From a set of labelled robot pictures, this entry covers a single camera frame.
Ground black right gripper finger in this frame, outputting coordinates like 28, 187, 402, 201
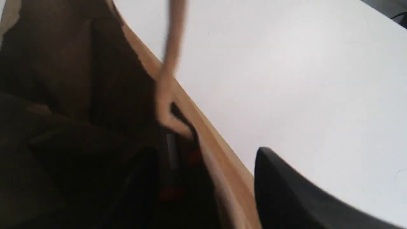
254, 147, 399, 229

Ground dark item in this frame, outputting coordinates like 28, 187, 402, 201
158, 103, 202, 202

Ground brown paper bag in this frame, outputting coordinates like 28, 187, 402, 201
1, 0, 261, 229

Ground person's left hand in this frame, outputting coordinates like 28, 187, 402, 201
155, 67, 194, 140

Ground black cables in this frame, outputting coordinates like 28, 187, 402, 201
390, 12, 407, 24

